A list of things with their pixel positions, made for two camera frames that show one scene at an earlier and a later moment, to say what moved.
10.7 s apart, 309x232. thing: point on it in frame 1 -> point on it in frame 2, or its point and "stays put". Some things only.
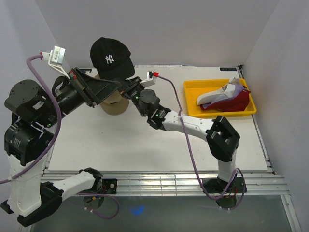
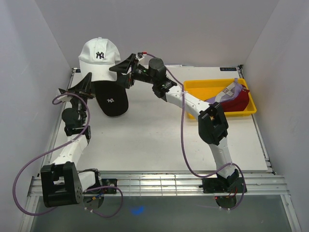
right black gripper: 131,85 -> 126,80
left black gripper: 91,90 -> 84,87
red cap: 239,103 stays put
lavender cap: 238,88 stays put
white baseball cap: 227,91 -> 99,55
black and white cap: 112,59 -> 112,97
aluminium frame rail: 182,184 stays put
